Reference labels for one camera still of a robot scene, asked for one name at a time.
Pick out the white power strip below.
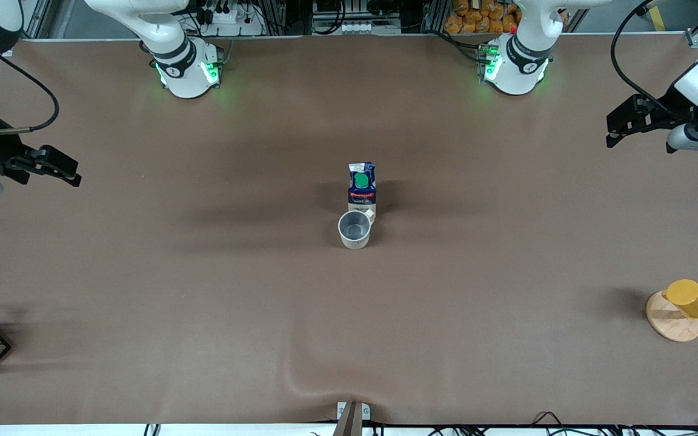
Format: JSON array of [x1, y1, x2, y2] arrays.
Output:
[[348, 21, 402, 36], [211, 8, 266, 38]]

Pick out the brown table cover mat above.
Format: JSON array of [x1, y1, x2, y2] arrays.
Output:
[[0, 33, 698, 426]]

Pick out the bag of orange buns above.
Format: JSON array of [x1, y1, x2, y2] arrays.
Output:
[[444, 0, 520, 35]]

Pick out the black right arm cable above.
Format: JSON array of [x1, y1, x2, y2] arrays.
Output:
[[0, 53, 60, 135]]

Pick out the grey metal table bracket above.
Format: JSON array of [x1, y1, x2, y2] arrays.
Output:
[[336, 401, 371, 421]]

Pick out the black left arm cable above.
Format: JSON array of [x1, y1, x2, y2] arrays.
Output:
[[610, 0, 683, 114]]

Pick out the blue Pascual milk carton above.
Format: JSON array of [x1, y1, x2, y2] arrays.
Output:
[[348, 162, 377, 207]]

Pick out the grey camera mount pole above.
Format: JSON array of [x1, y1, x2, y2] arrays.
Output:
[[331, 402, 364, 436]]

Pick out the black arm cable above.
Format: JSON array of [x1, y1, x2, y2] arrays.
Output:
[[610, 0, 683, 114], [0, 53, 60, 135]]

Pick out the white ceramic mug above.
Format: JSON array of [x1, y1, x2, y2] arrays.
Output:
[[337, 206, 377, 250]]

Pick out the yellow cup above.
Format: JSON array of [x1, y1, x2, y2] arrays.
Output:
[[663, 279, 698, 320]]

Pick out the wooden mug holder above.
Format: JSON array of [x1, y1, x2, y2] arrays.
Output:
[[646, 289, 698, 343]]

